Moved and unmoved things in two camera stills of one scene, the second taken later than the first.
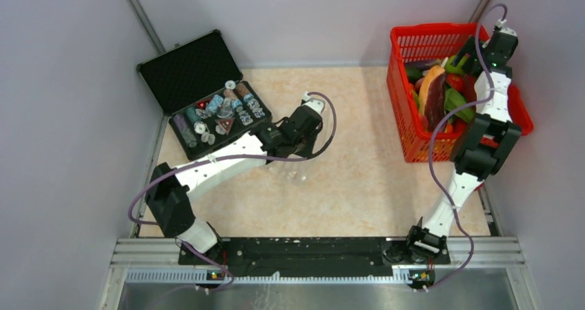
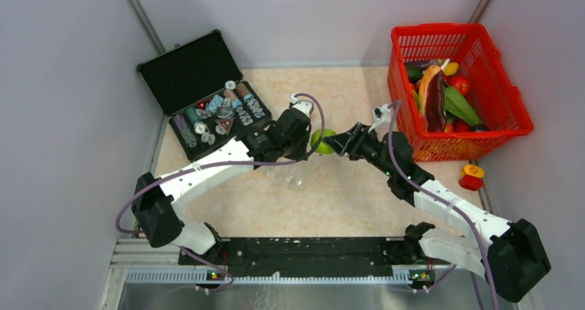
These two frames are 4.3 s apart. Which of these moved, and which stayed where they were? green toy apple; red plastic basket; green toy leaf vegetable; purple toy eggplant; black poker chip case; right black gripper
Moved: right black gripper; green toy apple
Stayed: black poker chip case; green toy leaf vegetable; purple toy eggplant; red plastic basket
